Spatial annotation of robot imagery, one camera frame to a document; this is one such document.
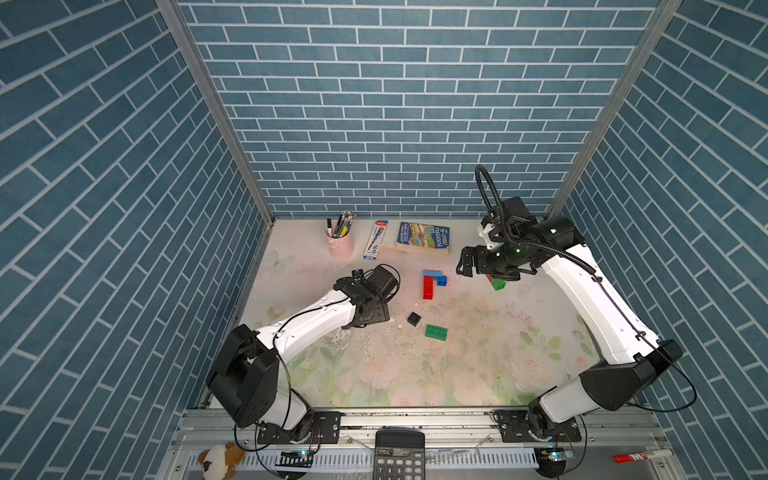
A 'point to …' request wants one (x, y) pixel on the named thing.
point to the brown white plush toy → (220, 461)
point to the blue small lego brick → (441, 279)
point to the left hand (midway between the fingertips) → (378, 317)
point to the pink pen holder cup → (339, 247)
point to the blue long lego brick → (433, 273)
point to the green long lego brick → (436, 332)
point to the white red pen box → (375, 240)
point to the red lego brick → (428, 287)
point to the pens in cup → (345, 220)
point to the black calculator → (399, 454)
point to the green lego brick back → (498, 284)
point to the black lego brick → (413, 319)
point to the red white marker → (656, 454)
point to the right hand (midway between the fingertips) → (474, 271)
